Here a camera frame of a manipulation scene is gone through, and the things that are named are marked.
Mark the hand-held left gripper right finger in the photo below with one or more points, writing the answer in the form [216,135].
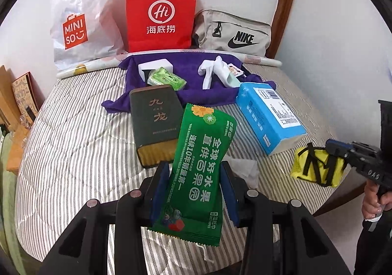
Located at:
[229,195]

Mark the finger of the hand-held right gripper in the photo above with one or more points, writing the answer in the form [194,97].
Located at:
[335,146]

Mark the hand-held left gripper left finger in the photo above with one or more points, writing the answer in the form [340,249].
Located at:
[157,198]

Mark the yellow black pouch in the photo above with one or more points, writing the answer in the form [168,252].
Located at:
[306,161]

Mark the green wet wipes packet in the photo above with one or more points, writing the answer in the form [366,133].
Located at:
[196,171]

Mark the blue tissue pack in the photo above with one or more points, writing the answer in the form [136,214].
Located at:
[263,115]

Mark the person's right forearm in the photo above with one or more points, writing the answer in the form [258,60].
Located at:
[373,247]

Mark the person's right hand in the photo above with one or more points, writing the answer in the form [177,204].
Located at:
[369,204]

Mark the crumpled white tissue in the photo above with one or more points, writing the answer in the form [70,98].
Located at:
[245,171]

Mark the dark green tissue box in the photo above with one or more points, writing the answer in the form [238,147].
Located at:
[153,115]

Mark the striped bed sheet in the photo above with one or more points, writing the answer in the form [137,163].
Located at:
[76,140]

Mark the purple towel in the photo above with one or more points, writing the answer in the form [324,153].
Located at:
[190,97]

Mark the small green wipes pack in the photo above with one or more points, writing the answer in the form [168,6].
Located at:
[167,79]

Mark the white sock with mint toe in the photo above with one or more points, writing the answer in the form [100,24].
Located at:
[225,71]

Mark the printed sock tag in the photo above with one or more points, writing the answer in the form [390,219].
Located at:
[236,70]

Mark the white rectangular block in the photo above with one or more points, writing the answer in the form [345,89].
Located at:
[153,66]

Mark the rolled printed paper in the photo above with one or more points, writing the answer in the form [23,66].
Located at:
[92,66]

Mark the wooden side table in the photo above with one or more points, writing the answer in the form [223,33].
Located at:
[17,152]

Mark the green cloth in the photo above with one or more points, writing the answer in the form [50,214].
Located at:
[9,216]

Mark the grey zip pouch bag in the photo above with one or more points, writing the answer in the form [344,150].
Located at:
[214,36]

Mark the patterned brown box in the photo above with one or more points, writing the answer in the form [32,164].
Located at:
[26,94]

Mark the brown cardboard box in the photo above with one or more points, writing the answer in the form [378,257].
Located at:
[4,94]

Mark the white plastic shopping bag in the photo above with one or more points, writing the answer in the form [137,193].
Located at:
[85,2]

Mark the brown wooden bed frame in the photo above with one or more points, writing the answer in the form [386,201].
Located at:
[284,2]

